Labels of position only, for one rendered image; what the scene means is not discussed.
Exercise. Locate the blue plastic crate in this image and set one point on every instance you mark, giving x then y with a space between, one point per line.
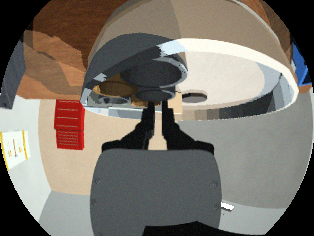
298 67

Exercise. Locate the bronze cylinder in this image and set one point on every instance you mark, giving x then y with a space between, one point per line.
142 103
113 89

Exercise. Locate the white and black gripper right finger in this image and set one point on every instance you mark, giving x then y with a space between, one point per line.
175 138

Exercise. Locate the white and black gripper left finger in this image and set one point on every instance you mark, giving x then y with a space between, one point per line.
140 136

